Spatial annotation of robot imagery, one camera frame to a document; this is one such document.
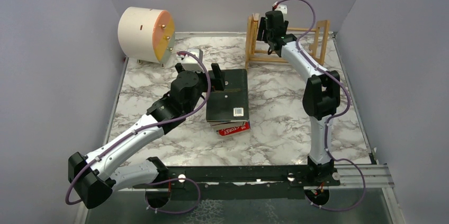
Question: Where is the green treehouse book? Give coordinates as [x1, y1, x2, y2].
[206, 68, 249, 123]

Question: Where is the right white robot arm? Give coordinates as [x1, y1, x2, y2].
[257, 10, 340, 178]

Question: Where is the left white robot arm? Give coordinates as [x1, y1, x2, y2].
[65, 63, 226, 209]

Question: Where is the purple treehouse book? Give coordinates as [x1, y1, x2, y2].
[209, 121, 247, 131]

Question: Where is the wooden book rack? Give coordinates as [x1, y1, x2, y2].
[245, 13, 330, 69]

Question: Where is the red treehouse book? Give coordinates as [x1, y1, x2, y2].
[217, 122, 250, 137]

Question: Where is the cream round drawer cabinet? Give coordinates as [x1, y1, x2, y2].
[118, 7, 175, 64]

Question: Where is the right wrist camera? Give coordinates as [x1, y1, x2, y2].
[272, 2, 288, 16]

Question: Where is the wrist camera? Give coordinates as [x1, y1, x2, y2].
[181, 49, 203, 73]
[272, 2, 288, 16]

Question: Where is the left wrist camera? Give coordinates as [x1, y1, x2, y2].
[181, 49, 203, 73]

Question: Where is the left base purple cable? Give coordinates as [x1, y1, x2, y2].
[144, 177, 202, 215]

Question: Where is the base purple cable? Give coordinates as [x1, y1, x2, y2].
[304, 157, 367, 213]
[144, 177, 202, 215]

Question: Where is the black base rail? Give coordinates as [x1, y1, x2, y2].
[135, 165, 340, 201]

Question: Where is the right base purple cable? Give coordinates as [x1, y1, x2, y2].
[304, 157, 367, 213]

